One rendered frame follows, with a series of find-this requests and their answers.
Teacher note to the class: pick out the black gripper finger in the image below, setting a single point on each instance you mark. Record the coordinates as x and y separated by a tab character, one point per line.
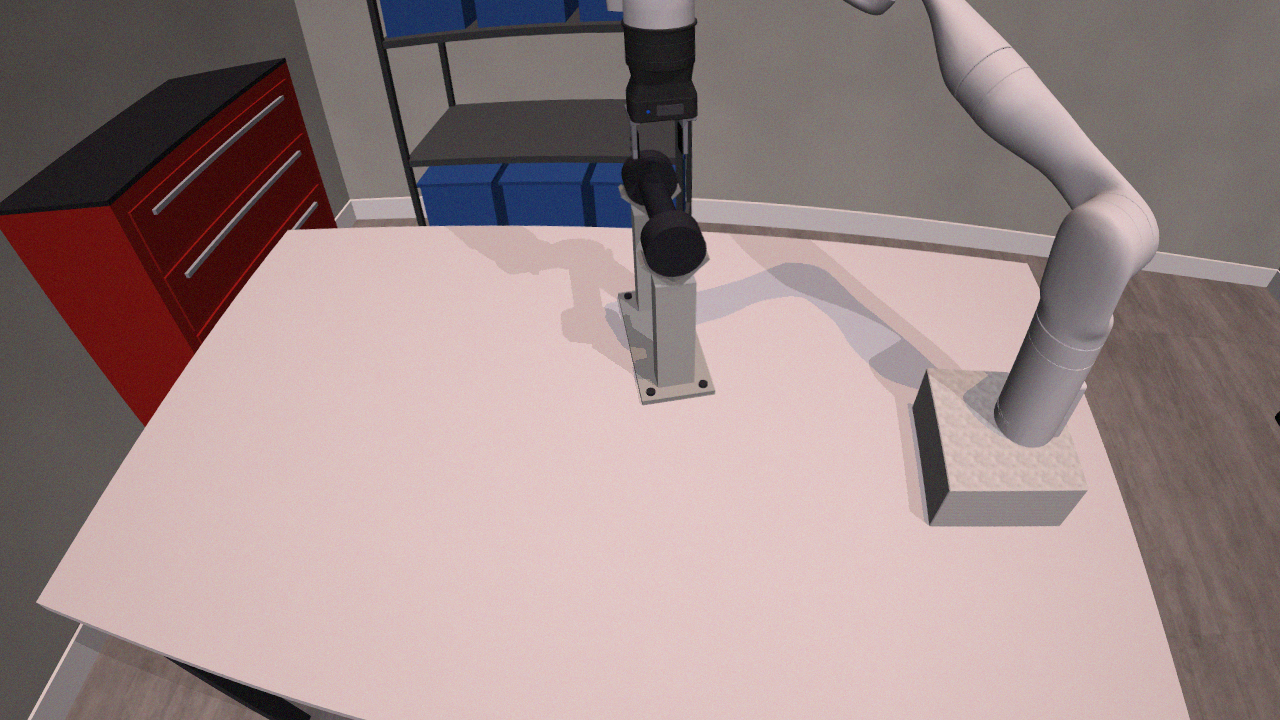
634	137
683	135

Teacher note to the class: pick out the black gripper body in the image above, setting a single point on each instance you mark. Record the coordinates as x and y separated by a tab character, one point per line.
659	37

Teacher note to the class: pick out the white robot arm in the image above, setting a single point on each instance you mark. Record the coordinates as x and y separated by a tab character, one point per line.
1099	246

